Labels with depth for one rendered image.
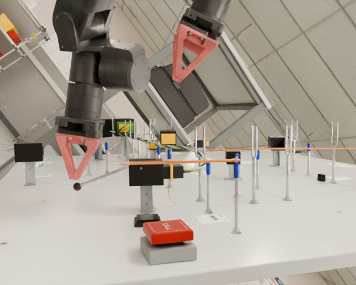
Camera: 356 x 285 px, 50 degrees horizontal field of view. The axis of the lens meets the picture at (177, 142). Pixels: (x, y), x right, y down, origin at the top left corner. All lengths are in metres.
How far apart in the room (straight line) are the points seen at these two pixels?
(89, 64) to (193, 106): 1.19
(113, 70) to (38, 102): 7.70
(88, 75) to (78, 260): 0.28
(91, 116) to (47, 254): 0.22
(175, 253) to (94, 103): 0.28
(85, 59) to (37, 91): 7.69
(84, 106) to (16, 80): 7.81
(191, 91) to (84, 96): 1.19
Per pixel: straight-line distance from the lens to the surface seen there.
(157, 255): 0.45
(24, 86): 8.36
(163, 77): 1.73
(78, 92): 0.61
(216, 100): 2.30
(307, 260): 0.49
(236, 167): 0.53
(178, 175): 0.64
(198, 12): 0.61
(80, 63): 0.62
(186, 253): 0.45
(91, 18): 0.59
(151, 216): 0.60
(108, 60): 0.59
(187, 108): 1.76
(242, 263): 0.46
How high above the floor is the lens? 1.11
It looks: 10 degrees up
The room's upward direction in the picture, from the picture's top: 52 degrees clockwise
